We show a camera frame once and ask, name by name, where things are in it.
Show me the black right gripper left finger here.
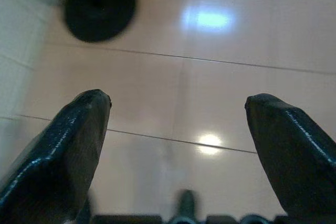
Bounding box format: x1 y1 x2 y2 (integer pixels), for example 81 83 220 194
0 89 112 224

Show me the black round disc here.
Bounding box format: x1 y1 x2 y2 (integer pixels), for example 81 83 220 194
64 0 137 42

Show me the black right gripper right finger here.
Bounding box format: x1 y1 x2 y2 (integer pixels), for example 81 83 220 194
245 93 336 224

